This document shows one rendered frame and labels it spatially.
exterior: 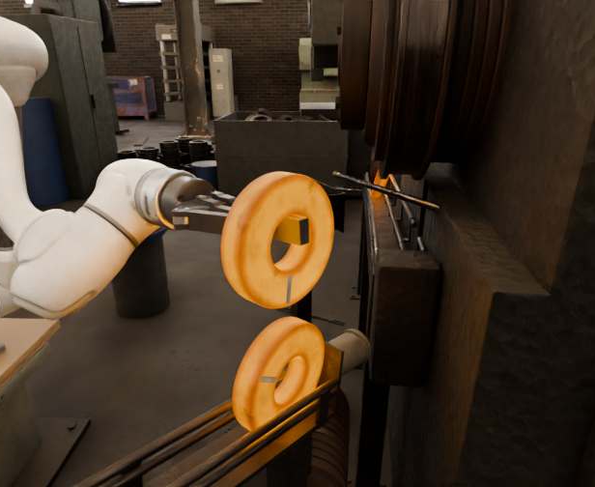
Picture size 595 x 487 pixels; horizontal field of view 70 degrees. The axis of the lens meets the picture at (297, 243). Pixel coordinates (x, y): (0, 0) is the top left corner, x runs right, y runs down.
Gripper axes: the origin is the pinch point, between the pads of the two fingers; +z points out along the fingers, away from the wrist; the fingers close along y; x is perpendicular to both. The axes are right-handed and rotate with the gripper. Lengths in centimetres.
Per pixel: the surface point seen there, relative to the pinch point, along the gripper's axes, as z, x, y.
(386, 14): -3.4, 24.6, -26.9
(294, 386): -1.0, -23.9, -1.6
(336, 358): 1.8, -21.5, -7.7
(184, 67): -627, 58, -408
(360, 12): -10.2, 26.0, -30.2
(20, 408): -94, -68, 16
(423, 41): 2.4, 20.5, -27.3
